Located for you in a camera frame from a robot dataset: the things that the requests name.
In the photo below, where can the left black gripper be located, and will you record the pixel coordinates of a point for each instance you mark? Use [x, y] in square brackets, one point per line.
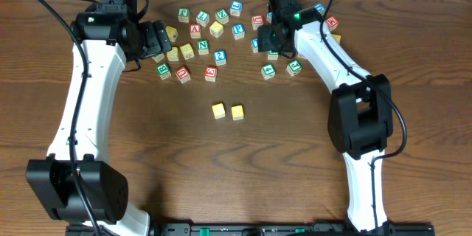
[155, 38]

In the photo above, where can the yellow S block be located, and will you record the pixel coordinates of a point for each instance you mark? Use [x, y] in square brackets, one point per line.
[187, 51]

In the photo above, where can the blue F block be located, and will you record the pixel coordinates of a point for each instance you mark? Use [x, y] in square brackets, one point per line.
[238, 31]

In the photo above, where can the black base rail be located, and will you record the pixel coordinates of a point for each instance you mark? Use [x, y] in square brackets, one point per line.
[320, 228]

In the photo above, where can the yellow o block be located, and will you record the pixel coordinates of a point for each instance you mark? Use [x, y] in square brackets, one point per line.
[173, 54]
[237, 112]

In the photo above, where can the green B block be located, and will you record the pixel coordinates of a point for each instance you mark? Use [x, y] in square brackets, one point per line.
[163, 71]

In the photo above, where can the green P block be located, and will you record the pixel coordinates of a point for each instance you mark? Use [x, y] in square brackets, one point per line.
[184, 15]

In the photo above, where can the green R block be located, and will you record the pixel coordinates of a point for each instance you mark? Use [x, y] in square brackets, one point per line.
[273, 55]

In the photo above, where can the yellow block upper middle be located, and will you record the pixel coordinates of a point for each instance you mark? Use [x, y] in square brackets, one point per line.
[216, 29]

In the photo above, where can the green Z block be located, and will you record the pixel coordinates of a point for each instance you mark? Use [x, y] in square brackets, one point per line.
[222, 16]

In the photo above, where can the blue top block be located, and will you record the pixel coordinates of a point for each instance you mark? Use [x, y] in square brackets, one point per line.
[235, 8]

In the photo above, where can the blue D block right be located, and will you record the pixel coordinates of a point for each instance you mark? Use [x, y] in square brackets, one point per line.
[320, 8]

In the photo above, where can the yellow K block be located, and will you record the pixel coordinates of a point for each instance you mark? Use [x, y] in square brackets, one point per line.
[337, 38]

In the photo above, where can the red M block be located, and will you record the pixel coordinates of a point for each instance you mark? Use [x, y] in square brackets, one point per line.
[332, 23]

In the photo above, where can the yellow block near left gripper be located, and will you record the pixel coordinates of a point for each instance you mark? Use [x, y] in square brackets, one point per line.
[172, 33]

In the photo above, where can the red C block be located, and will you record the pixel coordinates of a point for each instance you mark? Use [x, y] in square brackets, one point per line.
[257, 21]

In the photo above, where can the yellow C block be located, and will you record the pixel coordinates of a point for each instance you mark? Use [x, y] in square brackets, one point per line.
[219, 110]

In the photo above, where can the green 4 block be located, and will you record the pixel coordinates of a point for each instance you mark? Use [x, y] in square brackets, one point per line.
[268, 71]

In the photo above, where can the green N block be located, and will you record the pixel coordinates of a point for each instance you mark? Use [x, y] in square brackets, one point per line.
[203, 47]

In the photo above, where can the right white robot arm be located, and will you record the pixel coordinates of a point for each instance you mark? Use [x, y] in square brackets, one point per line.
[360, 117]

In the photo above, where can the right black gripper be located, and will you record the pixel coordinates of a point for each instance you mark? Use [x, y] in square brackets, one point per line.
[265, 38]

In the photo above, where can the blue L block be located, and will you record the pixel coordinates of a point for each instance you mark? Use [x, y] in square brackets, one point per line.
[301, 56]

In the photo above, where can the blue 2 block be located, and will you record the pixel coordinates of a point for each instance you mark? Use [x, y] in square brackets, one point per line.
[220, 57]

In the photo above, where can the green J block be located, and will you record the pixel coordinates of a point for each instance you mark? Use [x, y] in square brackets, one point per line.
[294, 67]

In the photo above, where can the red A block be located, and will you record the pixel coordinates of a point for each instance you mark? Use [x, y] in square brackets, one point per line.
[195, 30]

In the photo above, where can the blue T block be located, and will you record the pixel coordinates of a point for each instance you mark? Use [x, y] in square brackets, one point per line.
[254, 45]

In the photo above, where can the green V block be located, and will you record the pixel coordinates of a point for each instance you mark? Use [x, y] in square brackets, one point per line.
[158, 58]

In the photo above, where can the blue d block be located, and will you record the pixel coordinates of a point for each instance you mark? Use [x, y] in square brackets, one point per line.
[320, 8]
[269, 17]

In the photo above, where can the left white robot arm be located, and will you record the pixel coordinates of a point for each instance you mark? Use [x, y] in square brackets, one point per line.
[74, 182]

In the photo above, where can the red U block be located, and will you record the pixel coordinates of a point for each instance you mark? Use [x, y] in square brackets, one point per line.
[183, 74]

